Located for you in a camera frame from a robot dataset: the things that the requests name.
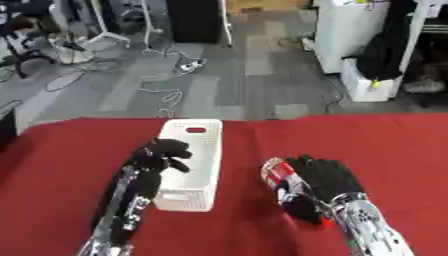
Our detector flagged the black office chair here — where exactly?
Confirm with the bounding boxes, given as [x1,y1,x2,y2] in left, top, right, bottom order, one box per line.
[0,0,63,80]

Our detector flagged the black cable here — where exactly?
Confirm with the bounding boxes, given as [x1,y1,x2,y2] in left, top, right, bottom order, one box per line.
[42,68,88,93]

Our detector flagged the white cabinet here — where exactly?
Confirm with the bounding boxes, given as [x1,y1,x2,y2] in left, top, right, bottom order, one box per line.
[313,0,392,75]

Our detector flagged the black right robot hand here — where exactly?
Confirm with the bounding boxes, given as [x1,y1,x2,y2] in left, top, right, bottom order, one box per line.
[281,154,368,226]

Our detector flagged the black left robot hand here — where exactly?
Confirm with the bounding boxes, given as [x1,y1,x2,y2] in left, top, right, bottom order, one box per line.
[127,137,195,202]

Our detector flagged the round white stand base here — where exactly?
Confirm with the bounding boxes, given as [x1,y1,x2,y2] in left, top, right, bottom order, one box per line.
[49,35,98,66]

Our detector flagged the black tall cabinet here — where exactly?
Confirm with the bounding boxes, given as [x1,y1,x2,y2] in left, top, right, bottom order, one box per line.
[164,0,228,44]

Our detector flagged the white stand frame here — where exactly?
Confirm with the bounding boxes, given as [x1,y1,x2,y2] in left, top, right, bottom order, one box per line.
[80,0,167,51]

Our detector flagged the white plastic basket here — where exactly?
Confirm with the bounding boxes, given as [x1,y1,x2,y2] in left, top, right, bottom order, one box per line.
[152,118,226,213]

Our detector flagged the white box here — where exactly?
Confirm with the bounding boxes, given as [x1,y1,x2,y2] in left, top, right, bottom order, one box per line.
[339,57,406,103]

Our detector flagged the white cable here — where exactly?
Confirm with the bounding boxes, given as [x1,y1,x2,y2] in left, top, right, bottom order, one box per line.
[138,46,207,118]

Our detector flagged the white power strip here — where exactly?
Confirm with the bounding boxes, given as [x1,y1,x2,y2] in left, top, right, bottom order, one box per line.
[176,59,207,72]

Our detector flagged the white frame post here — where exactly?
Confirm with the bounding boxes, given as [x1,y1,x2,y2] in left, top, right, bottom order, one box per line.
[397,0,448,78]

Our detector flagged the black bag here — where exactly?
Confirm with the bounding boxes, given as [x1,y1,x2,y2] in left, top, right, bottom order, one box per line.
[353,0,417,82]

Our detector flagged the white shoe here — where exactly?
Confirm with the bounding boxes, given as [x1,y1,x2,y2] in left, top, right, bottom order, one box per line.
[402,77,448,94]

